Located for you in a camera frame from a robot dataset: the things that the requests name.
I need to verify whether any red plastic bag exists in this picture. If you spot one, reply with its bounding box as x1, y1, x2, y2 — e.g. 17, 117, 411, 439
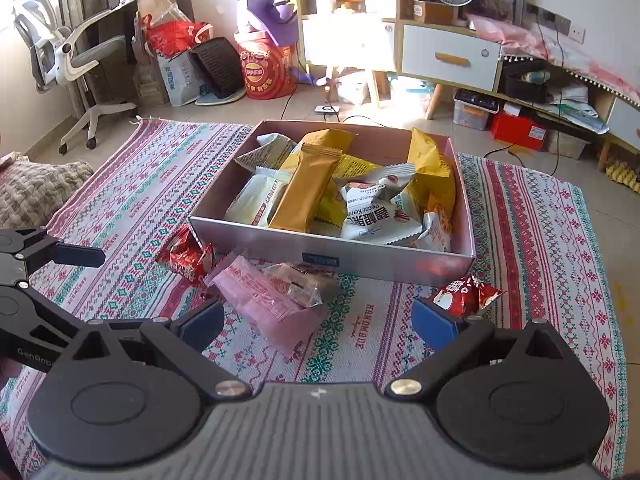
141, 14, 213, 58

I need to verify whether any yellow snack packet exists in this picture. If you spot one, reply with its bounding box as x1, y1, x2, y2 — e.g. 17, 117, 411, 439
407, 128, 457, 219
268, 143, 343, 233

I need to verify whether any knitted beige cushion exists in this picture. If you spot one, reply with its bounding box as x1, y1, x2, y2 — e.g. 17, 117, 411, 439
0, 152, 94, 230

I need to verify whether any clear wrapped cake packet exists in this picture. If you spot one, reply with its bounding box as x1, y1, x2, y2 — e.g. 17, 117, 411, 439
262, 262, 342, 309

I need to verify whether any white wooden tv cabinet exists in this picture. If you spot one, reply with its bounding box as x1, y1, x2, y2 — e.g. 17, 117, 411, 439
396, 20, 639, 168

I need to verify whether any white grey snack packet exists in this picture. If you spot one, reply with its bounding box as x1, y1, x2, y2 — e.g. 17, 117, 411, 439
234, 132, 296, 172

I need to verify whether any white office chair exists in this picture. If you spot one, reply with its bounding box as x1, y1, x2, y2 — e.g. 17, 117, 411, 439
12, 0, 139, 156

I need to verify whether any black ribbed heater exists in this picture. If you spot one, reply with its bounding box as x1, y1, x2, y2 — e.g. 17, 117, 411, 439
190, 37, 244, 98

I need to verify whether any white blue bread packet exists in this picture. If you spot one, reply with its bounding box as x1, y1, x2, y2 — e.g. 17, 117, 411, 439
224, 167, 292, 226

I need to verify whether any white blue paper bag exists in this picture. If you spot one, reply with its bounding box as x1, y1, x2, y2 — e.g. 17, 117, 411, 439
157, 51, 209, 107

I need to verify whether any red snack packet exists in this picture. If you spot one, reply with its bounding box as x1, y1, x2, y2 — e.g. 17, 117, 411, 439
431, 275, 503, 318
155, 224, 214, 285

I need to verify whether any clear plastic storage bin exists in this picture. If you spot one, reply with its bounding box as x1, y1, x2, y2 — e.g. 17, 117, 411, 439
454, 89, 500, 131

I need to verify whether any white pecan snack packet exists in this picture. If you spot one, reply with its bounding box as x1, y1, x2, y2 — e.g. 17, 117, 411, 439
335, 162, 416, 214

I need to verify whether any red box under cabinet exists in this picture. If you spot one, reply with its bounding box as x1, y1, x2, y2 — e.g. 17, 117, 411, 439
490, 110, 547, 151

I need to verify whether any pink snack packet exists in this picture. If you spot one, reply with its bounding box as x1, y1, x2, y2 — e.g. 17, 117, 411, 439
203, 252, 326, 358

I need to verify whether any red printed bag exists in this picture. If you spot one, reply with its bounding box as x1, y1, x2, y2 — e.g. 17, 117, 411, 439
234, 32, 296, 100

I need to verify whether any purple hat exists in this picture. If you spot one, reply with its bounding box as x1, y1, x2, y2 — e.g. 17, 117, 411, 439
246, 0, 298, 47

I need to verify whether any patterned woven floor mat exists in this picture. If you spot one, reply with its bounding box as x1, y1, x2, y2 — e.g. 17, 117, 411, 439
0, 118, 632, 480

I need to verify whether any wooden shelf unit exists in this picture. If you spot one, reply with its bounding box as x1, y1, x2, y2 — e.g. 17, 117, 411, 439
297, 0, 399, 72

